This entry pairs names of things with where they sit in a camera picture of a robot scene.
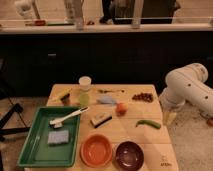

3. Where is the blue sponge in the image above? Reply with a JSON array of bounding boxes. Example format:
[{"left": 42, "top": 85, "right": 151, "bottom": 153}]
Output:
[{"left": 48, "top": 130, "right": 69, "bottom": 145}]

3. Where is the black chair base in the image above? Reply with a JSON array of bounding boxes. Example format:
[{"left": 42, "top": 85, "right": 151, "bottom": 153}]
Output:
[{"left": 0, "top": 103, "right": 30, "bottom": 142}]

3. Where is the dark purple bowl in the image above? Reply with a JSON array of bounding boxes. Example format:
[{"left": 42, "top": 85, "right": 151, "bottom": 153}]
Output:
[{"left": 115, "top": 141, "right": 144, "bottom": 171}]

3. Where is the green pepper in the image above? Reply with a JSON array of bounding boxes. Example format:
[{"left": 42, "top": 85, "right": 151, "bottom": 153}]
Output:
[{"left": 135, "top": 120, "right": 161, "bottom": 129}]

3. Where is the orange bowl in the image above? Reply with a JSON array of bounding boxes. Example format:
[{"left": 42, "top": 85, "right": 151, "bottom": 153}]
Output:
[{"left": 80, "top": 134, "right": 113, "bottom": 168}]

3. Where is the light blue cloth piece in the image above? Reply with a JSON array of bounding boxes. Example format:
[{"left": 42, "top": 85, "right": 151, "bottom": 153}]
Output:
[{"left": 97, "top": 96, "right": 117, "bottom": 105}]

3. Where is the white paper cup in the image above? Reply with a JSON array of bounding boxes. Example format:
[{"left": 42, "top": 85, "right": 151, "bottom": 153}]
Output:
[{"left": 79, "top": 76, "right": 92, "bottom": 91}]

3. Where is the white dish brush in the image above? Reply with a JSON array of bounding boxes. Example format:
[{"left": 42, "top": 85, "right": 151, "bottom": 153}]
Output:
[{"left": 49, "top": 107, "right": 88, "bottom": 128}]

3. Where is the green plastic tray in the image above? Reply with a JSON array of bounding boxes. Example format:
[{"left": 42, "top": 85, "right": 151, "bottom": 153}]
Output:
[{"left": 18, "top": 107, "right": 80, "bottom": 168}]

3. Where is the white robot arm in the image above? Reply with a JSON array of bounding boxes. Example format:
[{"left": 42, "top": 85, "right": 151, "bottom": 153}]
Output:
[{"left": 159, "top": 63, "right": 213, "bottom": 125}]

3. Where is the orange tomato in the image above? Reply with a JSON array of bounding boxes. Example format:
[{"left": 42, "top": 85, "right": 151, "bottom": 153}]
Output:
[{"left": 116, "top": 103, "right": 128, "bottom": 116}]

